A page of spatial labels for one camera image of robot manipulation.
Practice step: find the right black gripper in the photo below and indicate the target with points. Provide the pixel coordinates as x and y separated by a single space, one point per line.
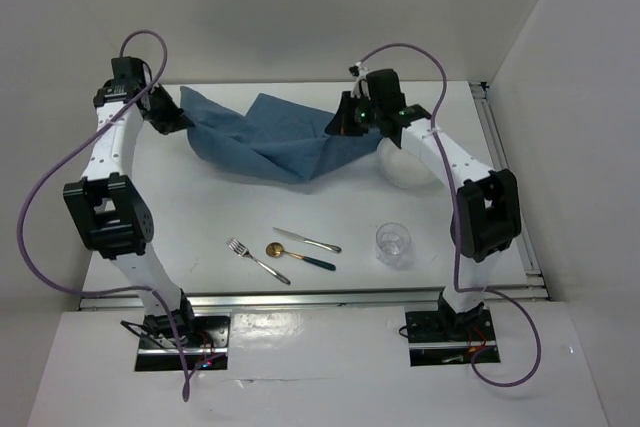
342 124

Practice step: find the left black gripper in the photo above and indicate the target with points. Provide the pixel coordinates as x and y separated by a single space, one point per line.
175 121

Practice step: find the blue cloth napkin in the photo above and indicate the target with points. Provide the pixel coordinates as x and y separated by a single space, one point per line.
276 140

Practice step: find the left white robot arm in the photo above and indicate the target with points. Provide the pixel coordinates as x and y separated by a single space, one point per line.
113 219

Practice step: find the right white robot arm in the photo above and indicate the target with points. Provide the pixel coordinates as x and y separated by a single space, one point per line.
486 208

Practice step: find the clear drinking glass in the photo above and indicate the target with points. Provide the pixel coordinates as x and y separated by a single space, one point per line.
393 246

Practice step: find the silver table knife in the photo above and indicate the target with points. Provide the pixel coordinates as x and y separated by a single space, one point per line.
302 239

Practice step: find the silver fork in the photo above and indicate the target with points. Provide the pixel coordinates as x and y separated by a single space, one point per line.
242 251

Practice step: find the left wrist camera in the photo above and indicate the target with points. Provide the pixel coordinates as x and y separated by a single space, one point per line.
129 72

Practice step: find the aluminium right side rail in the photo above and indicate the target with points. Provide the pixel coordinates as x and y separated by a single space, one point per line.
520 247

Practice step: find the aluminium rail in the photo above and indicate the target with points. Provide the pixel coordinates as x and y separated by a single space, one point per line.
520 247
201 303

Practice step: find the gold spoon green handle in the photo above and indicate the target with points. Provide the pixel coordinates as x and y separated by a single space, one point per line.
277 250

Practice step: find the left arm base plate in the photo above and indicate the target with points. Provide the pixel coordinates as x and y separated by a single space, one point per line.
206 348

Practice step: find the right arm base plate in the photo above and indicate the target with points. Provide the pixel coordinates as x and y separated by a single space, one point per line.
430 344

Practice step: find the aluminium front rail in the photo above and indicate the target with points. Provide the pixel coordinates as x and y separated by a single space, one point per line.
201 303

